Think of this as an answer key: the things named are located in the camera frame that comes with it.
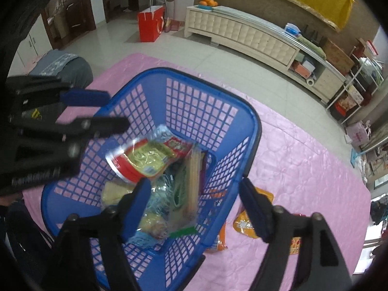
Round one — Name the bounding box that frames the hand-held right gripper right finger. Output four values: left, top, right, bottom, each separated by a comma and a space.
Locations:
239, 177, 354, 291

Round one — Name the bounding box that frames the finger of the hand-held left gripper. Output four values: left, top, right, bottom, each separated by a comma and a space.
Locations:
0, 116, 131, 173
6, 75, 111, 119

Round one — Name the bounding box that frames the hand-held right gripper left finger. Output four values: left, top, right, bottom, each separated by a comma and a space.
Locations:
42, 177, 152, 291

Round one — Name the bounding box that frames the red yellow snack packet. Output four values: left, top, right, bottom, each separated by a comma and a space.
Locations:
105, 124, 194, 185

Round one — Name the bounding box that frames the green-edged cracker packet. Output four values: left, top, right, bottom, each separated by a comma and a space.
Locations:
167, 145, 210, 237

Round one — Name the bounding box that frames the blue plastic basket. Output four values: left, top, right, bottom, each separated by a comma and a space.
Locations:
41, 67, 263, 290

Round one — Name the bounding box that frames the orange snack packet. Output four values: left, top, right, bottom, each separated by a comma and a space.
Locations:
206, 221, 228, 253
233, 186, 275, 238

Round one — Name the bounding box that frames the grey cushioned stool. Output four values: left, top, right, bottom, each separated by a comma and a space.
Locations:
29, 49, 94, 90

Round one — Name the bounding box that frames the pink quilted blanket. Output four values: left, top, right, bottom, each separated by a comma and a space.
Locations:
23, 53, 372, 291

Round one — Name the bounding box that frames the white cupboard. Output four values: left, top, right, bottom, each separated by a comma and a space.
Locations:
15, 15, 53, 67

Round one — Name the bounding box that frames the dark wooden door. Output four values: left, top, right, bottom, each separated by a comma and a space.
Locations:
41, 0, 97, 50

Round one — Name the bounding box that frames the red gift bag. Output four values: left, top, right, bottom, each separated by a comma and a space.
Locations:
137, 5, 166, 42

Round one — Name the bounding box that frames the broom with dustpan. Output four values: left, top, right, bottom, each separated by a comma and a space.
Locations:
161, 0, 180, 33

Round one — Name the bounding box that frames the pink gift bag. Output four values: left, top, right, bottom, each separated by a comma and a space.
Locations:
346, 121, 372, 146

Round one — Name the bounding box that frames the red box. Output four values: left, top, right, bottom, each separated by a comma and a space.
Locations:
335, 95, 364, 117

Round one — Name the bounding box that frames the orange box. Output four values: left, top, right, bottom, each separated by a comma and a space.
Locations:
295, 63, 313, 78

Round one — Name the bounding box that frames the cream TV cabinet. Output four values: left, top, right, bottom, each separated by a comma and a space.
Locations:
184, 4, 347, 104

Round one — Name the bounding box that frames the green folded cloth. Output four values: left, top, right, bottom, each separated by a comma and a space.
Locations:
297, 35, 327, 59

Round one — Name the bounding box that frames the white metal shelf rack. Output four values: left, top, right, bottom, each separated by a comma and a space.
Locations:
326, 57, 388, 125

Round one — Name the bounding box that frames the brown cardboard box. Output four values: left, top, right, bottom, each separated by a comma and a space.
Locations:
321, 38, 355, 73

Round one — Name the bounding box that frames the blue white plastic container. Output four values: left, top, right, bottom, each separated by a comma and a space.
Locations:
284, 23, 302, 36

